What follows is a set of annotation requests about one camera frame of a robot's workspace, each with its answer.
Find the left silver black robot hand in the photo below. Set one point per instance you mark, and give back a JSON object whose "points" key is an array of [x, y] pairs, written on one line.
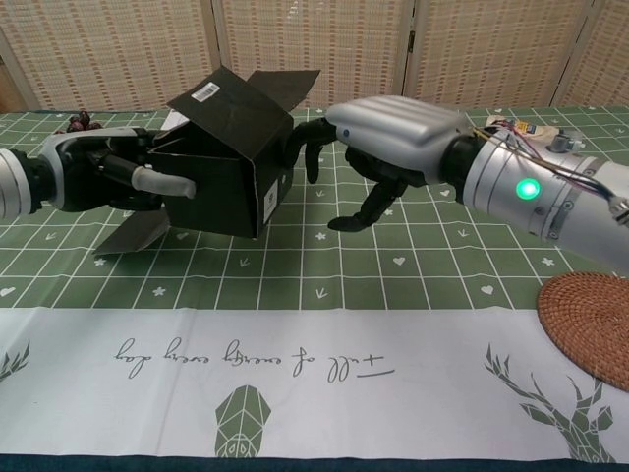
{"points": [[83, 172]]}

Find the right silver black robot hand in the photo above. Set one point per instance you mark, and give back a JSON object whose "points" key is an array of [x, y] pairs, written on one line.
{"points": [[398, 128]]}

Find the black cardboard box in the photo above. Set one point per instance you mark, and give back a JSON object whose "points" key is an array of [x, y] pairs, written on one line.
{"points": [[221, 196]]}

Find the dark red grape bunch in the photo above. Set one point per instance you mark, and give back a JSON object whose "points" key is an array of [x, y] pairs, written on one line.
{"points": [[81, 122]]}

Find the white folding stand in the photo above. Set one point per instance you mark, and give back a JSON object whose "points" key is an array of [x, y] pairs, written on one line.
{"points": [[176, 120]]}

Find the bamboo folding screen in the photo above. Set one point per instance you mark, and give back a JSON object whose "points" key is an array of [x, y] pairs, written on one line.
{"points": [[147, 49]]}

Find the green white checked tablecloth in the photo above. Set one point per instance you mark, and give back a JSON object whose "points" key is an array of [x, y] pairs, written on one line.
{"points": [[344, 285]]}

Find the round woven rattan coaster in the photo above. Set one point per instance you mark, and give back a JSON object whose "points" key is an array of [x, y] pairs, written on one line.
{"points": [[589, 324]]}

